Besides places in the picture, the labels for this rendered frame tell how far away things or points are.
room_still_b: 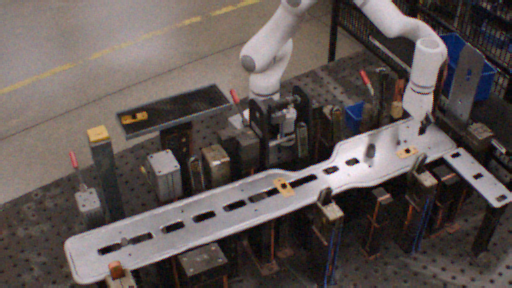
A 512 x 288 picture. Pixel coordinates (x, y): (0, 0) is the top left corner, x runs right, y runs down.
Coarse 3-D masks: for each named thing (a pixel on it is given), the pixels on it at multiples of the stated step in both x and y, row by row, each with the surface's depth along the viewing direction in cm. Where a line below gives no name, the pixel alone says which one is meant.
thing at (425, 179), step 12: (420, 180) 180; (432, 180) 180; (408, 192) 188; (420, 192) 182; (432, 192) 181; (408, 204) 191; (420, 204) 184; (432, 204) 185; (408, 216) 193; (420, 216) 190; (408, 228) 195; (420, 228) 195; (396, 240) 204; (408, 240) 197; (420, 240) 197; (408, 252) 200
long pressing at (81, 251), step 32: (384, 128) 206; (416, 128) 206; (384, 160) 193; (224, 192) 183; (256, 192) 183; (128, 224) 172; (160, 224) 172; (192, 224) 172; (224, 224) 172; (256, 224) 173; (96, 256) 162; (128, 256) 163; (160, 256) 163
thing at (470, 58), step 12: (468, 48) 189; (468, 60) 190; (480, 60) 185; (456, 72) 198; (480, 72) 187; (456, 84) 200; (468, 84) 194; (456, 96) 202; (468, 96) 196; (456, 108) 204; (468, 108) 198; (456, 120) 206
